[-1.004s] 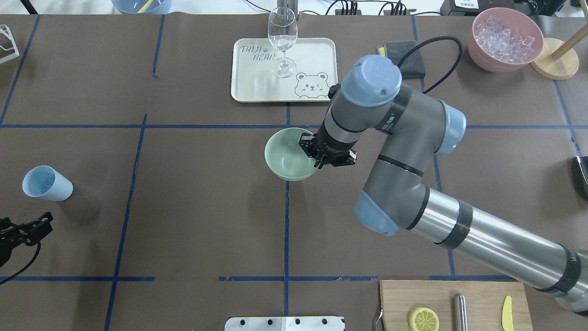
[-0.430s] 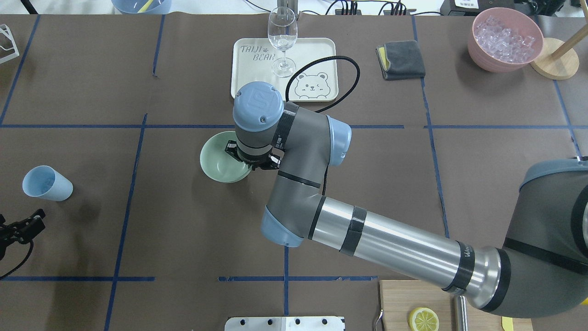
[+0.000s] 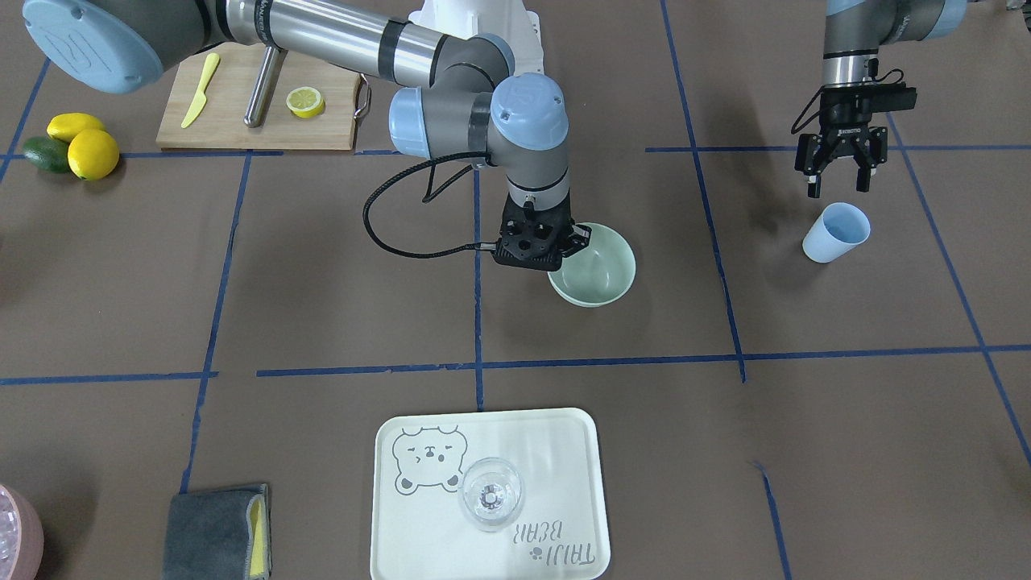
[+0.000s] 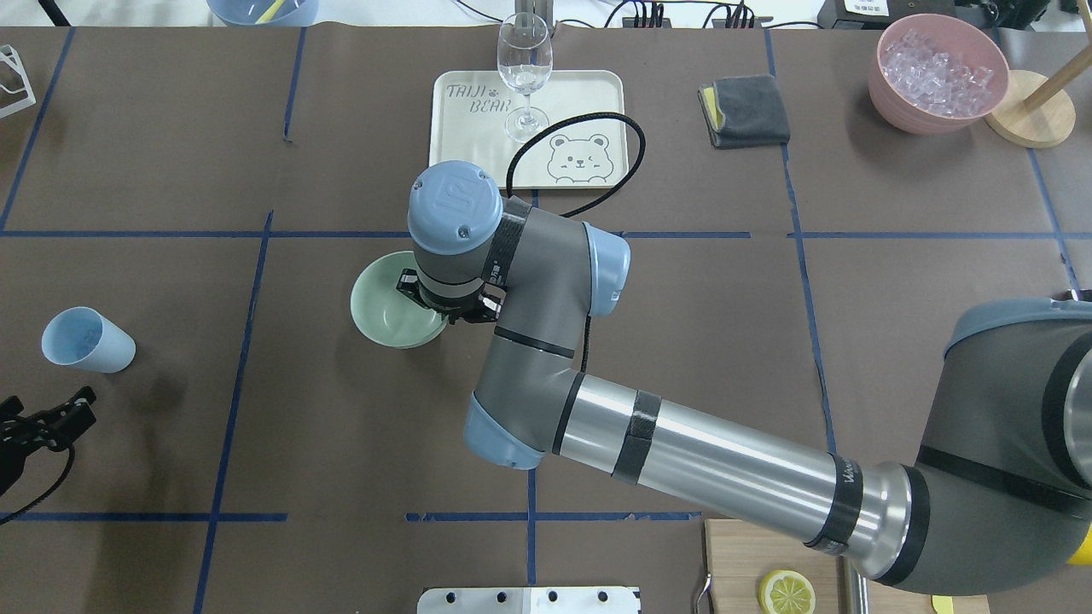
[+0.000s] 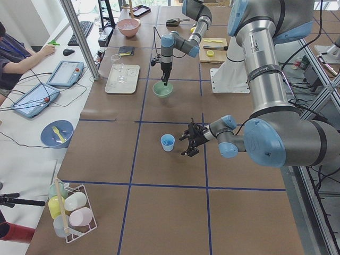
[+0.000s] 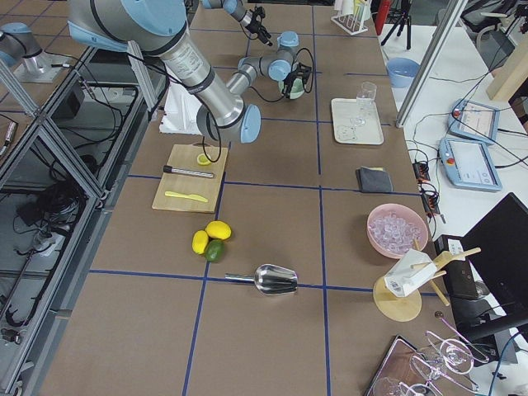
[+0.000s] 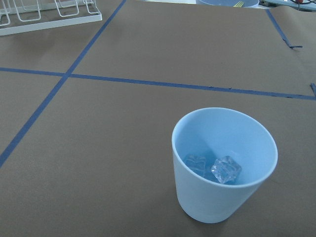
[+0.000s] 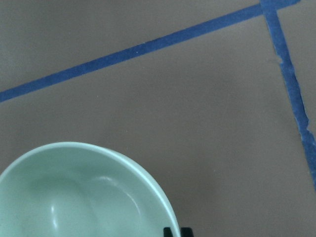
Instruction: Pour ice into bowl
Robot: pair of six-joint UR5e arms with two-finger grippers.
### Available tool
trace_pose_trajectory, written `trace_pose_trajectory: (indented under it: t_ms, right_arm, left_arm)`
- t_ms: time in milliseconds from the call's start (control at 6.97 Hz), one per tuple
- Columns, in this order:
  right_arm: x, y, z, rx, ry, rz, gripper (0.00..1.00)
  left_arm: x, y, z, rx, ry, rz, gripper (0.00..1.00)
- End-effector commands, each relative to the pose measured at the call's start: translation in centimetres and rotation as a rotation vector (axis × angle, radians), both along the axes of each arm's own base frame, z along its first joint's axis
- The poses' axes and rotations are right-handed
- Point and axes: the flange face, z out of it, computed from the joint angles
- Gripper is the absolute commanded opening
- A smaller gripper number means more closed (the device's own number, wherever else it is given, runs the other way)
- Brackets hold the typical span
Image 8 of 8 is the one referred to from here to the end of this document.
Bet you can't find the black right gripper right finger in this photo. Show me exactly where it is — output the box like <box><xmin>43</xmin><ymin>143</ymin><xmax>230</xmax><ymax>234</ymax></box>
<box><xmin>180</xmin><ymin>227</ymin><xmax>194</xmax><ymax>237</ymax></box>

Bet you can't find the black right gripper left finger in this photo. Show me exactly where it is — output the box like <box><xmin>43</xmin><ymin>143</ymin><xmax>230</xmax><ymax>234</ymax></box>
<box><xmin>163</xmin><ymin>227</ymin><xmax>173</xmax><ymax>237</ymax></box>

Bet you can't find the light green bowl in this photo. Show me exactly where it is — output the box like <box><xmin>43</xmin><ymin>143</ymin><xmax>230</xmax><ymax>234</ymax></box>
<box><xmin>0</xmin><ymin>142</ymin><xmax>180</xmax><ymax>237</ymax></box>

